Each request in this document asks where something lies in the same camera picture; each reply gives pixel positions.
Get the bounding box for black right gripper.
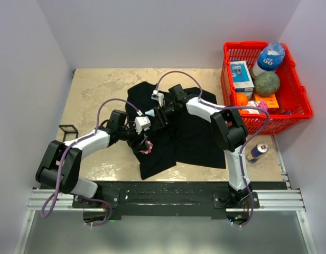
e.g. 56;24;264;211
152;102;181;132

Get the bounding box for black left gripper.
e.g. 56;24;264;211
118;121;147;152

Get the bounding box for pink flower brooch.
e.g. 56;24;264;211
141;141;153;155

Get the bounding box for black garment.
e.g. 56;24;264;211
127;82;226;180

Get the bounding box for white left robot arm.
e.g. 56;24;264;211
35;110;151;207

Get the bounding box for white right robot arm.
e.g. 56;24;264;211
151;84;255;209

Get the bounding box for orange fruit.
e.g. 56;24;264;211
236;93;249;106

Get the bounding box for blue white box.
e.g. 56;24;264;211
230;60;255;100

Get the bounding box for pink small package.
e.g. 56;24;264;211
255;100;268;114

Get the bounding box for green round melon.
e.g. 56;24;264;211
254;71;281;97

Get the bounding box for orange box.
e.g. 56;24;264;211
252;92;279;109

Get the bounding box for blue silver drink can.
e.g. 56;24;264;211
246;142;268;163

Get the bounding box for blue plastic bag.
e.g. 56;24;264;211
250;40;286;78

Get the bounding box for red plastic basket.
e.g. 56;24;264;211
220;41;313;135

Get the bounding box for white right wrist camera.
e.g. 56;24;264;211
151;90;165;107

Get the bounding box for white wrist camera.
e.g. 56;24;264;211
151;90;165;107
134;116;151;134

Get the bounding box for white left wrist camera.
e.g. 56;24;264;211
134;116;151;134

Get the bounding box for black wire cube frame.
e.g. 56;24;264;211
59;124;79;142

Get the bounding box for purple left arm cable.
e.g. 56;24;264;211
40;98;142;226

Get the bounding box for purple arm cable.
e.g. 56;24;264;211
155;71;271;228
40;98;142;226

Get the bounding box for aluminium rail frame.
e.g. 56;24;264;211
15;135;317;253

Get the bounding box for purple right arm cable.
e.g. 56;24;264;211
155;71;271;228

